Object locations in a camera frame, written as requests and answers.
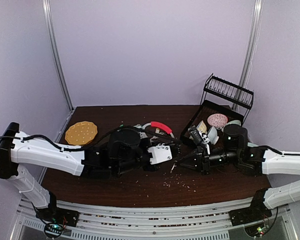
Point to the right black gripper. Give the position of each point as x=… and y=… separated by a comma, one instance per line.
x=203, y=161

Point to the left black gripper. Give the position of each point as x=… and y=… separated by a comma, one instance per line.
x=151, y=170

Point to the metal keyring with red handle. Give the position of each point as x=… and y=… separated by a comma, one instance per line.
x=159, y=129

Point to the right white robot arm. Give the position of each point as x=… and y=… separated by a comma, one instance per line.
x=249, y=160

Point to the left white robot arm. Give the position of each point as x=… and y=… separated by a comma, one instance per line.
x=121, y=150

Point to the light blue ribbed bowl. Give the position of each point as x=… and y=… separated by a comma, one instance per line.
x=212, y=135

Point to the yellow checked bowl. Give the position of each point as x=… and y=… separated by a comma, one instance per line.
x=201, y=127

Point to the pink patterned bowl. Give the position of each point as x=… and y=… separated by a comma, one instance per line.
x=217, y=120

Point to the pale green bowl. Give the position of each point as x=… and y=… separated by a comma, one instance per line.
x=234, y=122

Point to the black dish rack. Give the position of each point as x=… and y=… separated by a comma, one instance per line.
x=220, y=96

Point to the yellow dotted plate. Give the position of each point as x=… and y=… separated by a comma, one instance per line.
x=81, y=133

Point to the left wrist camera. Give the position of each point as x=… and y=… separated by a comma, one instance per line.
x=163, y=152

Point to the right aluminium frame post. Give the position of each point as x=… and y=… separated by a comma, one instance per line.
x=252, y=43

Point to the aluminium frame post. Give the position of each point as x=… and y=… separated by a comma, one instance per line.
x=252, y=43
x=56, y=57

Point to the left aluminium frame post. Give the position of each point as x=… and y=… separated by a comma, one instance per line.
x=56, y=57

